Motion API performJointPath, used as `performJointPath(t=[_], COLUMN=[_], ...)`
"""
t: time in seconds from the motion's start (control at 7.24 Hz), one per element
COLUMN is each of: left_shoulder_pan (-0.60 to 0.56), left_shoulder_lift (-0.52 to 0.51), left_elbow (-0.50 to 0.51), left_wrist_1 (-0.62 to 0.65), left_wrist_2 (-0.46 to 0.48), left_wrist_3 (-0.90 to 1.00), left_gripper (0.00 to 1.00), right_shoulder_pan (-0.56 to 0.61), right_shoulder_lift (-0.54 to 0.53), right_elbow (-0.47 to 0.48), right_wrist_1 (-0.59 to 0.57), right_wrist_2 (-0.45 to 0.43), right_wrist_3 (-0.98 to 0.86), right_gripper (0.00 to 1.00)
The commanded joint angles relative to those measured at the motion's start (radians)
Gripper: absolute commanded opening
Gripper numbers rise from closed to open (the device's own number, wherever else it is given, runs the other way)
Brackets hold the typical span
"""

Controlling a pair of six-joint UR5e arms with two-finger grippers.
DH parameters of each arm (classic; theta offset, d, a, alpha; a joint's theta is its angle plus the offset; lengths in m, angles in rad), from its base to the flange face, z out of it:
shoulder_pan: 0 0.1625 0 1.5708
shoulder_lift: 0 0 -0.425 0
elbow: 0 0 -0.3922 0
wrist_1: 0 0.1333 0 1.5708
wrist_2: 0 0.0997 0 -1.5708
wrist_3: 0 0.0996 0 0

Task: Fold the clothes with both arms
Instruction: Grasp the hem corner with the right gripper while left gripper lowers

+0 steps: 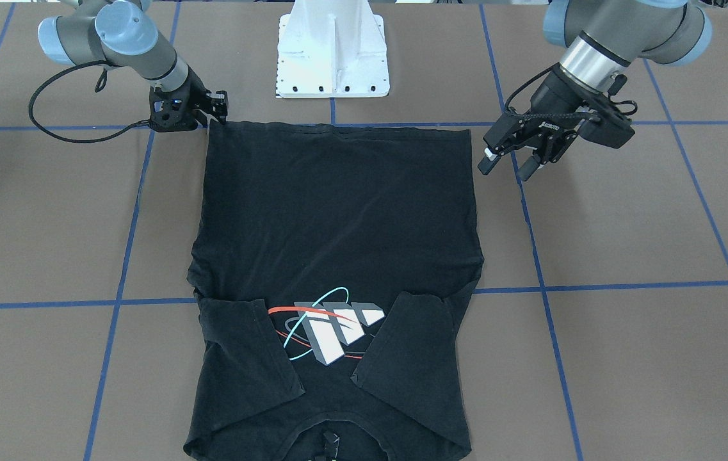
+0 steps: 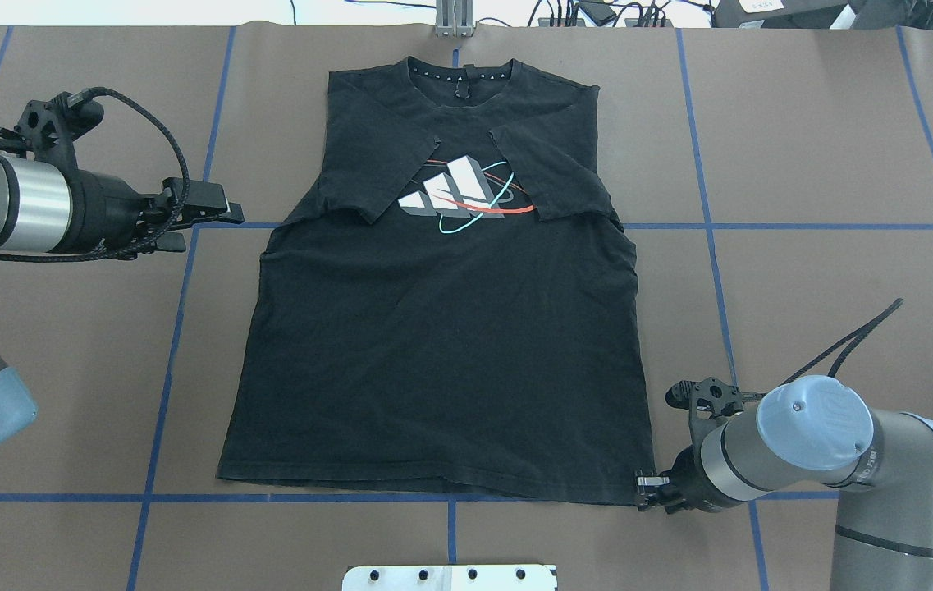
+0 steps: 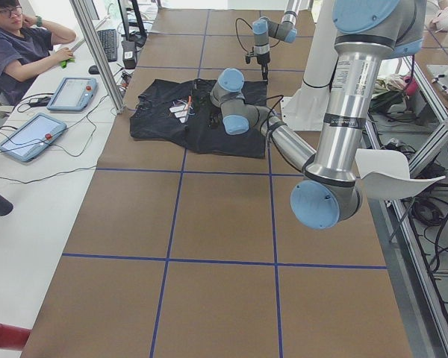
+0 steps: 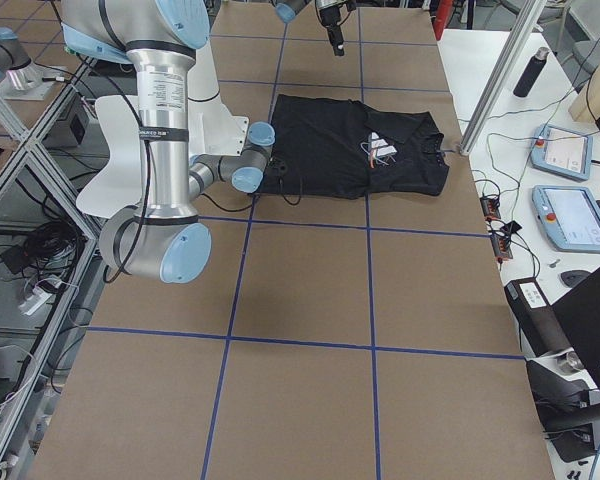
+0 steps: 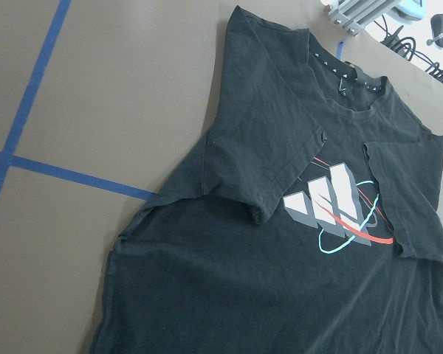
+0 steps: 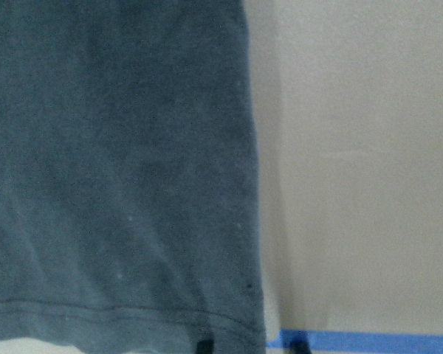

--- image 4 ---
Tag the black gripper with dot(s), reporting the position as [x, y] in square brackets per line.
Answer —
[328, 16]

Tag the black printed t-shirt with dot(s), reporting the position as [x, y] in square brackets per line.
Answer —
[346, 149]

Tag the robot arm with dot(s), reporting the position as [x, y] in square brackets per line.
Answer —
[185, 137]
[288, 10]

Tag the black water bottle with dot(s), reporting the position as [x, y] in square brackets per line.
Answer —
[531, 72]

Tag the far teach pendant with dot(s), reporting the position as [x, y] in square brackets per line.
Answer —
[562, 152]

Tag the teach pendant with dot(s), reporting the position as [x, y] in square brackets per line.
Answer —
[562, 152]
[569, 216]

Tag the near teach pendant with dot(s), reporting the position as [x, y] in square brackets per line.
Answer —
[569, 216]

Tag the black computer mouse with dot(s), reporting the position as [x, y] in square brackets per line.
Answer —
[571, 278]

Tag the black monitor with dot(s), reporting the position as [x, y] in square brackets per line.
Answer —
[578, 313]

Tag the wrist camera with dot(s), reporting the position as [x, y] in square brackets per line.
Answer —
[277, 168]

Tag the white camera post base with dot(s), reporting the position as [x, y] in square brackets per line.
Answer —
[212, 128]

